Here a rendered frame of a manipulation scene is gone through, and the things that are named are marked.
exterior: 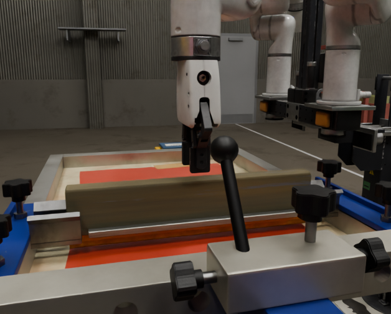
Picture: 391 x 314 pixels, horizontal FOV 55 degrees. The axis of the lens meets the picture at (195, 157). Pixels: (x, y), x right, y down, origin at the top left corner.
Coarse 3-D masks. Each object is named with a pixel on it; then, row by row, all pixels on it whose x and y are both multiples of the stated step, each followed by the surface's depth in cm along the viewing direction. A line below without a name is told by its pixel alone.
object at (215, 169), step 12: (168, 168) 110; (180, 168) 110; (216, 168) 110; (264, 228) 68; (276, 228) 68; (288, 228) 68; (300, 228) 68; (204, 240) 63; (216, 240) 63; (228, 240) 63
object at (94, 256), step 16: (80, 176) 102; (96, 176) 102; (112, 176) 102; (128, 176) 102; (144, 176) 102; (144, 240) 63; (160, 240) 63; (176, 240) 63; (192, 240) 63; (80, 256) 57; (96, 256) 57; (112, 256) 57; (128, 256) 57; (144, 256) 57; (160, 256) 57
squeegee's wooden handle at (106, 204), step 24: (72, 192) 56; (96, 192) 57; (120, 192) 58; (144, 192) 58; (168, 192) 59; (192, 192) 60; (216, 192) 62; (240, 192) 63; (264, 192) 64; (288, 192) 65; (96, 216) 57; (120, 216) 58; (144, 216) 59; (168, 216) 60; (192, 216) 61
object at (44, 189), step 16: (48, 160) 105; (64, 160) 110; (80, 160) 111; (96, 160) 113; (112, 160) 114; (128, 160) 115; (144, 160) 116; (160, 160) 118; (176, 160) 119; (240, 160) 112; (256, 160) 105; (48, 176) 89; (32, 192) 77; (48, 192) 77; (336, 224) 68; (352, 224) 63; (32, 256) 56
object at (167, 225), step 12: (216, 216) 62; (228, 216) 62; (252, 216) 63; (264, 216) 63; (276, 216) 64; (288, 216) 64; (96, 228) 58; (108, 228) 58; (120, 228) 58; (132, 228) 58; (144, 228) 58; (156, 228) 59; (168, 228) 59; (180, 228) 60
